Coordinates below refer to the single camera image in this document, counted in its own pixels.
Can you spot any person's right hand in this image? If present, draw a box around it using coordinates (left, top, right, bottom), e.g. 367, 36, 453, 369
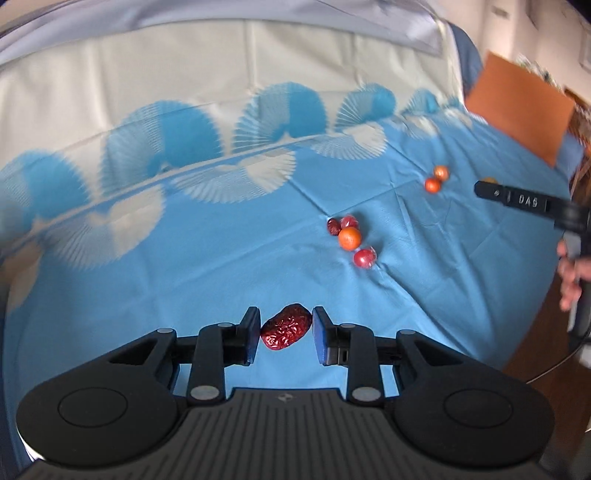
557, 240, 591, 311

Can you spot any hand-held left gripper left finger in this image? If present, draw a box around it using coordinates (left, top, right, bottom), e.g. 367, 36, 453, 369
108, 306, 263, 403

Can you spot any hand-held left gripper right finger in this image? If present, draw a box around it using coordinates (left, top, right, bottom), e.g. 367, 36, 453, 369
311, 305, 462, 407

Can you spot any grey cover sheet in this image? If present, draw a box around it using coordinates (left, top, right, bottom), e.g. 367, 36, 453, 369
0, 0, 446, 70

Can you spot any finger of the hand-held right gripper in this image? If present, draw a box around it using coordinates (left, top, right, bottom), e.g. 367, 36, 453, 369
475, 181, 509, 204

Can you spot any blue and cream patterned cloth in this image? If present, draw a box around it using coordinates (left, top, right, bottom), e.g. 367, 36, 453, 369
0, 18, 587, 480

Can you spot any blue-grey sofa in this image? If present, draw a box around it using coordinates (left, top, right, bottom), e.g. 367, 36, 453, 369
450, 21, 485, 100

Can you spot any thin grey cable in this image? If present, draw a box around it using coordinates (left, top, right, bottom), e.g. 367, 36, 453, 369
525, 332, 591, 385

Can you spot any brown cardboard sheet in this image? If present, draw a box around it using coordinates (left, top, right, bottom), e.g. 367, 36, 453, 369
464, 52, 577, 168

